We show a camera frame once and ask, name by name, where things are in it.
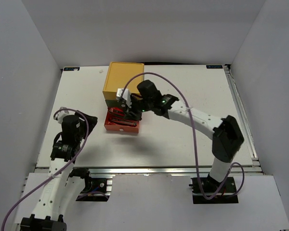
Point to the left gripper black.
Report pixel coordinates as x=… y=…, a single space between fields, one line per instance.
x=92 y=121

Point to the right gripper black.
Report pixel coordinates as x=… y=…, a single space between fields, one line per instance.
x=131 y=112

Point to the red bottom drawer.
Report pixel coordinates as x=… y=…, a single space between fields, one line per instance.
x=115 y=127

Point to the red utility knife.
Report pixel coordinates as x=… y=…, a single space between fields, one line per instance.
x=122 y=121
x=117 y=112

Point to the yellow top drawer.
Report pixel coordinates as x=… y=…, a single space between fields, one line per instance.
x=110 y=95

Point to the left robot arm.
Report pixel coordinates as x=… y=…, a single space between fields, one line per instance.
x=65 y=183

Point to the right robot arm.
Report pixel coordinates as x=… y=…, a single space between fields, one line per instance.
x=225 y=133

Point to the yellow drawer cabinet shell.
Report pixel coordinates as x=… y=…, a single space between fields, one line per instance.
x=119 y=73

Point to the left blue table sticker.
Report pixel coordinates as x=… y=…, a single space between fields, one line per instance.
x=71 y=68

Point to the blue table sticker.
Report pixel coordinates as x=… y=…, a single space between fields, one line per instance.
x=71 y=68
x=214 y=66

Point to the right blue table sticker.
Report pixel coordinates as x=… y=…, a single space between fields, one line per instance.
x=214 y=66

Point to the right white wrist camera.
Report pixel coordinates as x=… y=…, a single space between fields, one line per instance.
x=123 y=95

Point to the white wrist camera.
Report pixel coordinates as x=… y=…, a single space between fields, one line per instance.
x=61 y=114
x=123 y=95

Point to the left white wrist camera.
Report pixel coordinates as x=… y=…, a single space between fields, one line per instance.
x=61 y=114

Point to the aluminium front rail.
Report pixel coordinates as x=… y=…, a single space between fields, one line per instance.
x=203 y=171

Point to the aluminium rail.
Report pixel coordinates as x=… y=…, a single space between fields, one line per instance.
x=203 y=171
x=240 y=113

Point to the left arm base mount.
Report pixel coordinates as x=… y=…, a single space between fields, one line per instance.
x=95 y=189

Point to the aluminium right side rail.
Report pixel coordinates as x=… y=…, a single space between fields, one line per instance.
x=240 y=113

